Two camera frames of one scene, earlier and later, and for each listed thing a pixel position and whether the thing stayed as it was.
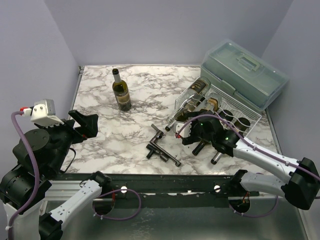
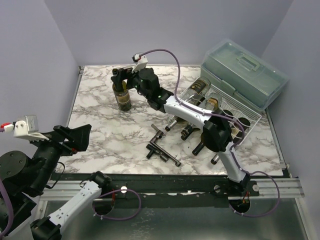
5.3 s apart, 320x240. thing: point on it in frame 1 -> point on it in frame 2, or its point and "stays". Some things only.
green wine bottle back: (121, 91) stays
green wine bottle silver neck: (242, 123) stays
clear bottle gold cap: (213, 101) stays
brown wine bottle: (182, 116) -> (167, 128)
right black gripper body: (194, 135) -> (125, 75)
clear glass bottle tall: (185, 100) stays
